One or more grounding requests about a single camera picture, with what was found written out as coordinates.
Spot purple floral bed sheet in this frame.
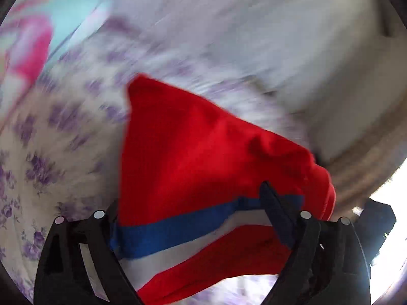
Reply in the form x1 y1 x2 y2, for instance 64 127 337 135
1 18 310 300

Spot red blue white pants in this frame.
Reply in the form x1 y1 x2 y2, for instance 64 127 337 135
117 75 335 304

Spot folded floral teal quilt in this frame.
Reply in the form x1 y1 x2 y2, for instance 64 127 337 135
1 0 111 123

